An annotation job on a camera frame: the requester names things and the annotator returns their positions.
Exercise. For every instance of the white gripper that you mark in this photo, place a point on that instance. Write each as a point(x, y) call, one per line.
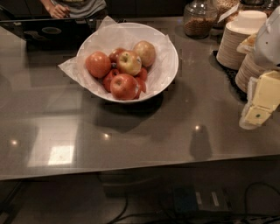
point(269, 46)

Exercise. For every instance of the red apple front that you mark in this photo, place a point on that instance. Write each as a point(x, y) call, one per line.
point(124, 87)

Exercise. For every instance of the white paper bowl stack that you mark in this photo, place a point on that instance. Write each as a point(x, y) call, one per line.
point(247, 22)

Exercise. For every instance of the pale apple back right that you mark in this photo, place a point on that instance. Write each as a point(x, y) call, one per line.
point(146, 51)

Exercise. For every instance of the red apple right low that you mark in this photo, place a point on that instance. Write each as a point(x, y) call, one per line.
point(143, 74)

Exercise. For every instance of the red apple low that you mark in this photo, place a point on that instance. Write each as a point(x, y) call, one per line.
point(108, 78)
point(143, 74)

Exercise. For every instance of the yellow red apple centre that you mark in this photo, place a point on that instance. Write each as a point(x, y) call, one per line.
point(129, 62)

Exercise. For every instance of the dark red apple back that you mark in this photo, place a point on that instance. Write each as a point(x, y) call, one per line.
point(115, 53)

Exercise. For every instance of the red apple middle low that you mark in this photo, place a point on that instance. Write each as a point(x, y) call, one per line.
point(108, 78)

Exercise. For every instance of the red apple far left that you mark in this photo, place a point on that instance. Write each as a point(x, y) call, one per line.
point(98, 64)

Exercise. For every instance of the bystander hand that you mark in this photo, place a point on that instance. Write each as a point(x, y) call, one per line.
point(58, 11)

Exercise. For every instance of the paper plate stack front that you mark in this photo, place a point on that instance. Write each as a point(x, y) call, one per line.
point(247, 70)

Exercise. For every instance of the paper plate stack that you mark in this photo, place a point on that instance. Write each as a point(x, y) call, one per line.
point(233, 35)
point(247, 70)

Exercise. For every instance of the black tray mat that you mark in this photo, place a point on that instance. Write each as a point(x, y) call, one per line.
point(237, 93)

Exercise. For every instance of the paper plate stack back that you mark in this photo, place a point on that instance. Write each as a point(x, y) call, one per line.
point(233, 35)

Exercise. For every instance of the glass jar with nuts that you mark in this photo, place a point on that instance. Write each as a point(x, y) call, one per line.
point(199, 18)

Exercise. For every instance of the dark power box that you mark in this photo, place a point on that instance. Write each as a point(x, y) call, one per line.
point(188, 199)

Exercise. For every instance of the white paper liner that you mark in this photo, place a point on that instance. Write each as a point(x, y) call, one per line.
point(116, 33)

